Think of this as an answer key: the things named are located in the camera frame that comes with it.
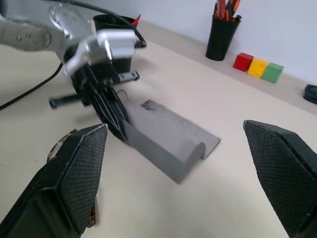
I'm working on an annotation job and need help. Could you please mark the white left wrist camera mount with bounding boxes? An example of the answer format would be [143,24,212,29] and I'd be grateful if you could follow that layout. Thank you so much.
[62,28,137,78]

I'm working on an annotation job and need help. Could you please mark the green wooden block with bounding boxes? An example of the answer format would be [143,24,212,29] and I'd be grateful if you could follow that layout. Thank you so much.
[261,62,285,84]

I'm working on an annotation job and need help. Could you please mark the black object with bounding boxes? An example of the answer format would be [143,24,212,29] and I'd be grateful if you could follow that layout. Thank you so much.
[302,84,317,105]

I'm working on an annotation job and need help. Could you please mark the red wooden block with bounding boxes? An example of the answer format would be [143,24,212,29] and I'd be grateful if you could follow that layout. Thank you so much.
[233,52,254,72]

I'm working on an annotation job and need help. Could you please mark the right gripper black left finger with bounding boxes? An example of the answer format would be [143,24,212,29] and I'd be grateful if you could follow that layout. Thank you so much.
[0,123,108,238]

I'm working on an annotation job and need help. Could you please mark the wide black cup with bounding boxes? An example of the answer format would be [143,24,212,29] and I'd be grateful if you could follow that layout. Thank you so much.
[93,14,140,73]

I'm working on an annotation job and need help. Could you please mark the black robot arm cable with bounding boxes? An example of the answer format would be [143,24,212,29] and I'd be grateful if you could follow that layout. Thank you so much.
[0,0,147,111]

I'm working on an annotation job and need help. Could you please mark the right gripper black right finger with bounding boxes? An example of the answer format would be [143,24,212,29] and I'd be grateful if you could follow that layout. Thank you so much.
[243,119,317,238]

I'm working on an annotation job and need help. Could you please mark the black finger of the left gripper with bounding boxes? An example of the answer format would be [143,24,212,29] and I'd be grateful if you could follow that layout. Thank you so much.
[108,85,130,129]
[88,85,128,143]

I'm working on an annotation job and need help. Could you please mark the orange and black pen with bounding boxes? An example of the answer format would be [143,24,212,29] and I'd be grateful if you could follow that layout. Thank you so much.
[227,0,241,18]

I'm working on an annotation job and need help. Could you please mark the tortoiseshell glasses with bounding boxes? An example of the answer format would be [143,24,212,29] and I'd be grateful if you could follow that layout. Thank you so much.
[47,128,100,228]

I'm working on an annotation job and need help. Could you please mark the red pen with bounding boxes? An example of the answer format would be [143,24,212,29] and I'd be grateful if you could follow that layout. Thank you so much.
[214,0,229,21]

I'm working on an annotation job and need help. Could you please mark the tall black pen cup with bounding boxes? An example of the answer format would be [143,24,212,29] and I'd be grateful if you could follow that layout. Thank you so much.
[205,14,242,61]

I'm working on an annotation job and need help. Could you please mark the yellow wooden block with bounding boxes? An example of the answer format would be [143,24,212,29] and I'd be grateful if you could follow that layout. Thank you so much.
[248,58,269,78]

